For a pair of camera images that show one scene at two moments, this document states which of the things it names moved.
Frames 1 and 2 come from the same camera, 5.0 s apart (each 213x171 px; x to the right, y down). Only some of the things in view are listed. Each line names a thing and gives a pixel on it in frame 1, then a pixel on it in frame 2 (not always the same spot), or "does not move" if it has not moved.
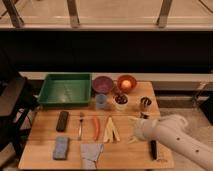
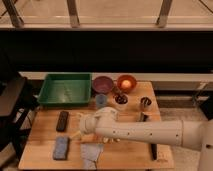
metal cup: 145,104 does not move
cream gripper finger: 134,139 → 76,134
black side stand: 15,108 does not move
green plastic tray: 66,88 does not move
